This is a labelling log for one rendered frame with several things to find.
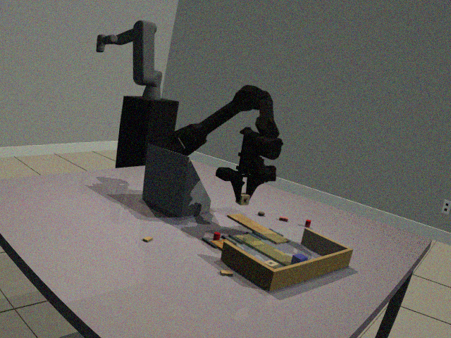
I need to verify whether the tan cube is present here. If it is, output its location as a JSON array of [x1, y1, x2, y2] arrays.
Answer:
[[235, 193, 250, 206]]

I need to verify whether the brown open wooden tray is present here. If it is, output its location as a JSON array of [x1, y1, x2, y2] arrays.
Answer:
[[221, 224, 354, 291]]

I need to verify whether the tan strip with orange spots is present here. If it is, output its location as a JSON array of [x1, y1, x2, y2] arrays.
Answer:
[[210, 239, 224, 251]]

